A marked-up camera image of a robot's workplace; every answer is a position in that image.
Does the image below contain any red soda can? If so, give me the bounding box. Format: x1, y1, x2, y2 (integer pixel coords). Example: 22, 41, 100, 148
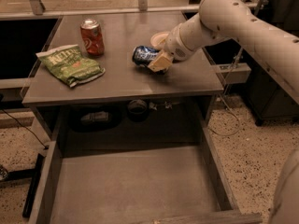
80, 19, 105, 56

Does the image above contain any green chip bag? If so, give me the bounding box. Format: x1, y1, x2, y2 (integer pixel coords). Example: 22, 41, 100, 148
36, 45, 106, 88

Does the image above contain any white paper bowl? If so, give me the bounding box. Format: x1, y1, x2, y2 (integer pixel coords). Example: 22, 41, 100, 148
150, 32, 169, 50

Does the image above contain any black floor bar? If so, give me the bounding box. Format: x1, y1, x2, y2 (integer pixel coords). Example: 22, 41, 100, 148
22, 154, 44, 218

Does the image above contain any white cable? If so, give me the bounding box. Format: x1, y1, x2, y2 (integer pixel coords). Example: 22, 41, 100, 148
206, 47, 245, 138

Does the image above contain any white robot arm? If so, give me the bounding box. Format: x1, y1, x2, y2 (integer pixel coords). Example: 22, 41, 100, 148
149, 0, 299, 224

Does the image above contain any grey counter cabinet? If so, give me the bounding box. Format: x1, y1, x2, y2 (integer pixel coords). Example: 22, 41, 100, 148
23, 11, 222, 148

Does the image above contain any grey open drawer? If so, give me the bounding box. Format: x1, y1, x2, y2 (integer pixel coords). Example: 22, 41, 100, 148
29, 128, 262, 224

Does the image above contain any blue pepsi can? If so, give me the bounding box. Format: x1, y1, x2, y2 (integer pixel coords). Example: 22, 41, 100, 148
132, 46, 159, 67

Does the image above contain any black cable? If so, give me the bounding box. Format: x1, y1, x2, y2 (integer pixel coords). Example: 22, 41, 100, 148
0, 108, 50, 149

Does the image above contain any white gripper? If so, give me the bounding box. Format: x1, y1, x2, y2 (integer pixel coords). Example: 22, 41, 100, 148
148, 23, 200, 72

